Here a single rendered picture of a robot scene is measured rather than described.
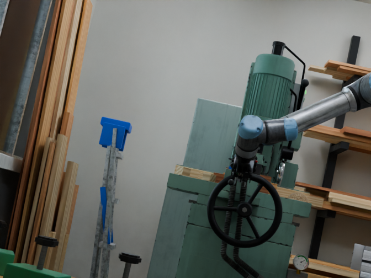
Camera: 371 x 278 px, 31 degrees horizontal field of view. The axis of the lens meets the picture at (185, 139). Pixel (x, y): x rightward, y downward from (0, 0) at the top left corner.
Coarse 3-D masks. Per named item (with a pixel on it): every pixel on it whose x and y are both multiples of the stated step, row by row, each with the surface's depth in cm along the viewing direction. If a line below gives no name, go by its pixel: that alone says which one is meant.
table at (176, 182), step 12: (168, 180) 280; (180, 180) 280; (192, 180) 279; (204, 180) 279; (192, 192) 279; (204, 192) 278; (228, 192) 268; (252, 204) 267; (264, 204) 276; (288, 204) 275; (300, 204) 274; (300, 216) 280
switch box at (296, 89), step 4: (296, 84) 325; (300, 84) 325; (296, 88) 325; (296, 92) 324; (304, 92) 324; (292, 96) 324; (304, 96) 325; (292, 100) 324; (292, 104) 324; (296, 104) 324; (292, 108) 324; (300, 108) 323; (292, 112) 323
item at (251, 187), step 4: (228, 172) 269; (224, 176) 269; (248, 180) 268; (228, 184) 268; (236, 184) 268; (240, 184) 268; (248, 184) 268; (252, 184) 268; (256, 184) 268; (224, 188) 268; (228, 188) 268; (236, 188) 268; (240, 188) 268; (248, 188) 268; (252, 188) 267; (236, 192) 268; (248, 192) 267; (252, 192) 267
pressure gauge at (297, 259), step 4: (296, 256) 266; (300, 256) 266; (304, 256) 266; (296, 260) 266; (300, 260) 266; (308, 260) 265; (296, 264) 265; (300, 264) 265; (304, 264) 265; (308, 264) 265; (296, 268) 265; (300, 268) 265; (304, 268) 265; (296, 272) 267
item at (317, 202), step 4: (200, 172) 295; (200, 176) 295; (280, 192) 291; (284, 192) 291; (288, 192) 291; (292, 192) 291; (284, 196) 291; (308, 196) 290; (312, 196) 290; (308, 200) 290; (312, 200) 290; (316, 200) 289; (320, 200) 289; (312, 204) 289; (316, 204) 289; (320, 204) 289
